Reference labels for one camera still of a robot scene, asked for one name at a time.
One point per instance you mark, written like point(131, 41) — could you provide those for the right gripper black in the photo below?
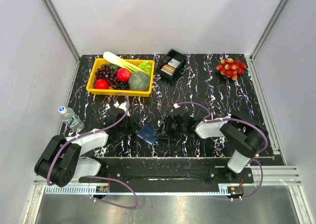
point(164, 131)

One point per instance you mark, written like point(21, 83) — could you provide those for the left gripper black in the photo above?
point(134, 126)

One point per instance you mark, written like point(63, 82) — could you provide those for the blue card holder wallet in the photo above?
point(147, 134)

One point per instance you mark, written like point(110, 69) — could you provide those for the black card tray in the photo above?
point(166, 58)

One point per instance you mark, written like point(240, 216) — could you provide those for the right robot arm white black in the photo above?
point(247, 137)

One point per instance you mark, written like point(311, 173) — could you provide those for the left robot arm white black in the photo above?
point(59, 162)

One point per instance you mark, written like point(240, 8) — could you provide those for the gold cards stack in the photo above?
point(169, 70)

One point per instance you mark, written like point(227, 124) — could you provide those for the dark blue grape bunch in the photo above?
point(120, 86)

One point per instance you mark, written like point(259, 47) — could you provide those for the green cantaloupe melon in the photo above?
point(139, 81)

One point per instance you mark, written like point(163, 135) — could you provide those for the red apple lower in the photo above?
point(101, 84)

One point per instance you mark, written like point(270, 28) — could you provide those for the red apple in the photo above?
point(123, 74)
point(101, 84)

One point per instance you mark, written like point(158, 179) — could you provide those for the red apple upper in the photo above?
point(123, 74)

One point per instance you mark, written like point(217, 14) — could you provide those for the purple grape bunch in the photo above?
point(107, 73)

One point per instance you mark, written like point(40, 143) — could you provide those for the green avocado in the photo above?
point(114, 67)

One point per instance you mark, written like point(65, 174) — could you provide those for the clear water bottle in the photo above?
point(70, 118)

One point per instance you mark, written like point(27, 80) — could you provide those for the green lettuce leaf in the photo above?
point(146, 66)

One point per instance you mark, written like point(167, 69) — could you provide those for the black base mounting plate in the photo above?
point(131, 168)

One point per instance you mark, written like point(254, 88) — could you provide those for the white daikon radish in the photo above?
point(116, 60)

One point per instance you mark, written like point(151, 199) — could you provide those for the yellow plastic bin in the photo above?
point(100, 61)

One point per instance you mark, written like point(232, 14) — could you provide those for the red lychee bunch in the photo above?
point(231, 68)

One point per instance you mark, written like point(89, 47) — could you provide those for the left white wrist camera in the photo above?
point(123, 106)

